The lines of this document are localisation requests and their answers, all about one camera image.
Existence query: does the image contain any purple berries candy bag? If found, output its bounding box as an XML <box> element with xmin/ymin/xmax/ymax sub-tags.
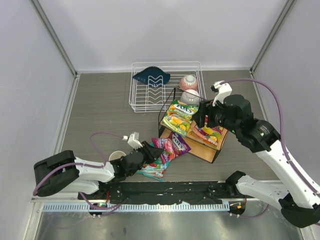
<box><xmin>151</xmin><ymin>132</ymin><xmax>191</xmax><ymax>164</ymax></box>

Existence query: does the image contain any orange fruits candy bag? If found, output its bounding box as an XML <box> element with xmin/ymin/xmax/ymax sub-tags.
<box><xmin>187</xmin><ymin>121</ymin><xmax>224</xmax><ymax>146</ymax></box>

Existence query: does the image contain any green candy bag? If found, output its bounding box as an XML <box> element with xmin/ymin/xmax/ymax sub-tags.
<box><xmin>160</xmin><ymin>99</ymin><xmax>199</xmax><ymax>137</ymax></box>

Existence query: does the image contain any wooden two-tier wire shelf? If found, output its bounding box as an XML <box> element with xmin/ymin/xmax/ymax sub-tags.
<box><xmin>158</xmin><ymin>87</ymin><xmax>228</xmax><ymax>164</ymax></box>

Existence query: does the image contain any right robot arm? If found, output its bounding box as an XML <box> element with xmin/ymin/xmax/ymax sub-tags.
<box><xmin>192</xmin><ymin>94</ymin><xmax>320</xmax><ymax>228</ymax></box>

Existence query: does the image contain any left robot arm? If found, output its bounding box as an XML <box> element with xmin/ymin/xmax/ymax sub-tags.
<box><xmin>32</xmin><ymin>141</ymin><xmax>164</xmax><ymax>197</ymax></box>

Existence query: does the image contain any teal mint candy bag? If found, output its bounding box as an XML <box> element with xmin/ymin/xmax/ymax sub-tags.
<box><xmin>137</xmin><ymin>158</ymin><xmax>171</xmax><ymax>182</ymax></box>

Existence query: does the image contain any white bowl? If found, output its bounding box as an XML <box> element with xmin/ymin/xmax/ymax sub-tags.
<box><xmin>180</xmin><ymin>89</ymin><xmax>200</xmax><ymax>105</ymax></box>

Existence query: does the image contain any pink patterned bowl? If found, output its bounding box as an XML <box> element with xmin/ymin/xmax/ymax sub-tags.
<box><xmin>179</xmin><ymin>75</ymin><xmax>198</xmax><ymax>91</ymax></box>

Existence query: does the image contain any dark blue leaf plate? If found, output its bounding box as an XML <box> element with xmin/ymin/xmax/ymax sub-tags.
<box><xmin>132</xmin><ymin>66</ymin><xmax>171</xmax><ymax>88</ymax></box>

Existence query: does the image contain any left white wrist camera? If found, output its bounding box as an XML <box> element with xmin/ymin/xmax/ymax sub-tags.
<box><xmin>122</xmin><ymin>132</ymin><xmax>143</xmax><ymax>150</ymax></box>

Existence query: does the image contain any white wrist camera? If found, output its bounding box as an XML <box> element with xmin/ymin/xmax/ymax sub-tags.
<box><xmin>122</xmin><ymin>132</ymin><xmax>143</xmax><ymax>150</ymax></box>
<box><xmin>210</xmin><ymin>81</ymin><xmax>232</xmax><ymax>107</ymax></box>

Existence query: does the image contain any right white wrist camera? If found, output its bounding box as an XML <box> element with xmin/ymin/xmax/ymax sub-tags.
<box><xmin>210</xmin><ymin>81</ymin><xmax>232</xmax><ymax>107</ymax></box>

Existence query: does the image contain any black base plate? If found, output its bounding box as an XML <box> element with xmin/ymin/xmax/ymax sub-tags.
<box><xmin>85</xmin><ymin>181</ymin><xmax>246</xmax><ymax>205</ymax></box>

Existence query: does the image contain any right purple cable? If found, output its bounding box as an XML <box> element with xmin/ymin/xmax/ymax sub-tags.
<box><xmin>224</xmin><ymin>78</ymin><xmax>320</xmax><ymax>220</ymax></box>

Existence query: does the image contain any purple cable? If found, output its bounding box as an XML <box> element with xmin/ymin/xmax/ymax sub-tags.
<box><xmin>224</xmin><ymin>78</ymin><xmax>320</xmax><ymax>220</ymax></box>
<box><xmin>32</xmin><ymin>131</ymin><xmax>125</xmax><ymax>217</ymax></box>

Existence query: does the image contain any white slotted cable duct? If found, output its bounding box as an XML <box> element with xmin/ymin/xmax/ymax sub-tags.
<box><xmin>42</xmin><ymin>201</ymin><xmax>230</xmax><ymax>213</ymax></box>

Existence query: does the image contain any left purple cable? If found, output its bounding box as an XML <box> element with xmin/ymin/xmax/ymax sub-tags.
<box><xmin>32</xmin><ymin>131</ymin><xmax>125</xmax><ymax>217</ymax></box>

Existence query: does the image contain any white wire dish rack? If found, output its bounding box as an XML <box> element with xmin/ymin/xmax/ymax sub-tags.
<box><xmin>128</xmin><ymin>61</ymin><xmax>206</xmax><ymax>113</ymax></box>

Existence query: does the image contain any aluminium rail frame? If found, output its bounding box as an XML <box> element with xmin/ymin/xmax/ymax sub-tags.
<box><xmin>29</xmin><ymin>0</ymin><xmax>320</xmax><ymax>240</ymax></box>

